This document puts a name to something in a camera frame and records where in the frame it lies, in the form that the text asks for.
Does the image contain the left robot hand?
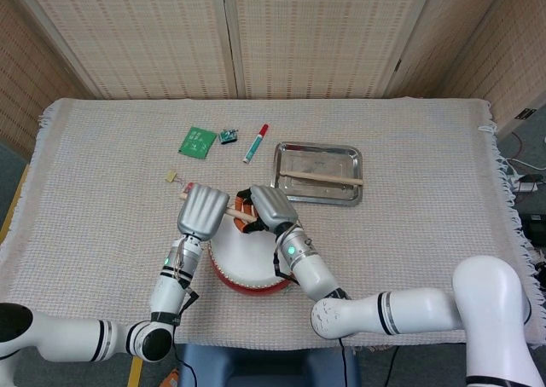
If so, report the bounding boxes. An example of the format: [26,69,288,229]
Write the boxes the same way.
[177,185,231,242]

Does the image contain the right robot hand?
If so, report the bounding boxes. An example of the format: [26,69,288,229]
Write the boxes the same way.
[232,184,299,237]

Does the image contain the wooden drumstick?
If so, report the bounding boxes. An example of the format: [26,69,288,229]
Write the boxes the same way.
[279,170,364,187]
[178,192,259,222]

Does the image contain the red drum with white skin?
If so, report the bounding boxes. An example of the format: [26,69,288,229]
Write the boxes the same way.
[207,216,308,297]

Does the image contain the stainless steel tray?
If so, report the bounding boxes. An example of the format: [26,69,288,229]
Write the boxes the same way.
[270,142,364,206]

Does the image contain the green marker with red cap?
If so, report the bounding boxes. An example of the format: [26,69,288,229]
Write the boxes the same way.
[242,124,270,165]

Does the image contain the green circuit board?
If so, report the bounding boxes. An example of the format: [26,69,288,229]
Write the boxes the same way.
[177,126,217,160]

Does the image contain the white woven tablecloth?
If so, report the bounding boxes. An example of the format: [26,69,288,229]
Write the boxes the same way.
[0,97,538,350]

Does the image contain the woven folding screen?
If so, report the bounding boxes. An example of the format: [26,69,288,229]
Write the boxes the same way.
[0,0,546,149]

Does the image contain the black box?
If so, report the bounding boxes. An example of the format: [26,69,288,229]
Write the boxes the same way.
[518,211,546,248]

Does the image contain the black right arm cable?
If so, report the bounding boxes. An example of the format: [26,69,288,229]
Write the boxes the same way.
[271,250,299,285]

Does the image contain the black floor cable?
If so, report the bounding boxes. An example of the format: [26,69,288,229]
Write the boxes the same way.
[383,344,402,387]

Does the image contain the red floor cable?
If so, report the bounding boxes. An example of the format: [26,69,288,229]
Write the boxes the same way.
[509,130,530,160]

